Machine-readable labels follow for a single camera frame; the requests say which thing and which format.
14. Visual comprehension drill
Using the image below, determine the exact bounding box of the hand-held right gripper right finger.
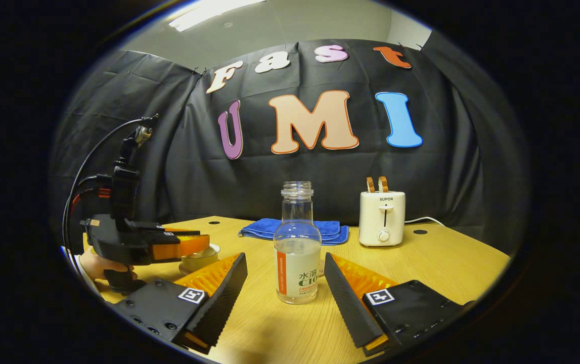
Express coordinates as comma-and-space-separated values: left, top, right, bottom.
324, 253, 477, 357

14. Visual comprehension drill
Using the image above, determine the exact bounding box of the white toaster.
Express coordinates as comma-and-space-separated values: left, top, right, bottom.
359, 191, 406, 247

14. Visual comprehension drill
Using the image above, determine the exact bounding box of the blue folded towel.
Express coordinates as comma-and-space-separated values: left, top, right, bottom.
238, 218, 349, 246

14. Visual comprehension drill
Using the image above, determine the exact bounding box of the clear glass water bottle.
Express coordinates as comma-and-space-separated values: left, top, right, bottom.
274, 181, 322, 305

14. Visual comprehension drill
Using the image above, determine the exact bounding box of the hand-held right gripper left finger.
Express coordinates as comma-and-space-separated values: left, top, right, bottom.
113, 253, 248, 354

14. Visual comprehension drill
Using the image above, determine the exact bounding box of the black backdrop cloth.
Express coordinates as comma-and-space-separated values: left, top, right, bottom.
50, 39, 530, 256

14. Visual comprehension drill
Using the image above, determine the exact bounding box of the ceiling light panel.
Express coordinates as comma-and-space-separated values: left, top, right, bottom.
168, 0, 267, 32

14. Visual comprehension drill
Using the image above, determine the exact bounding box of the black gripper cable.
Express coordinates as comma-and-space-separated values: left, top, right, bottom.
62, 116, 159, 263

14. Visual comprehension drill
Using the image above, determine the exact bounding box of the cream teacup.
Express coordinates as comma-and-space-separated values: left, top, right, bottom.
179, 255, 219, 274

